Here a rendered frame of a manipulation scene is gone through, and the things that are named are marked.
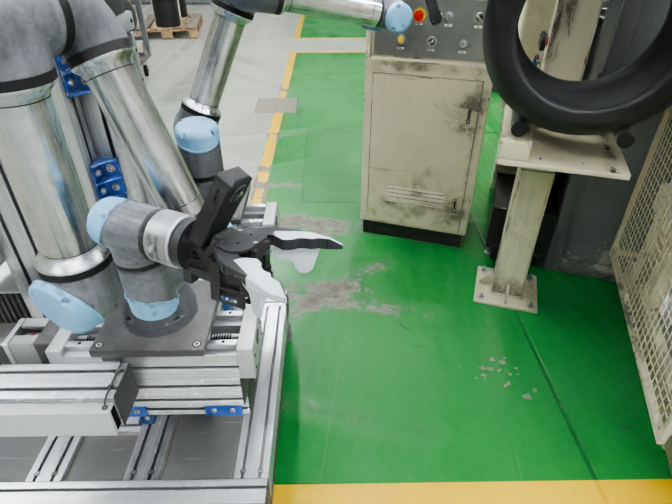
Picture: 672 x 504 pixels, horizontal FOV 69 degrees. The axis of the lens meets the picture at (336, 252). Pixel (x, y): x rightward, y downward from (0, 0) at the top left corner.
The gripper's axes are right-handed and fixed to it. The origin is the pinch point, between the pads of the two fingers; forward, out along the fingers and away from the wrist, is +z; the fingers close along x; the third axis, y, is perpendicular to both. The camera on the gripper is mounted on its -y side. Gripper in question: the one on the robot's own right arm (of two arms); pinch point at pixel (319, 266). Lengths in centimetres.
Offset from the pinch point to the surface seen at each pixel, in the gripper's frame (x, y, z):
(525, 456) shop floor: -79, 97, 38
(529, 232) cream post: -151, 51, 23
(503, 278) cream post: -153, 76, 17
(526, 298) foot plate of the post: -157, 85, 28
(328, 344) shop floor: -97, 94, -40
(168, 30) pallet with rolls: -524, 24, -489
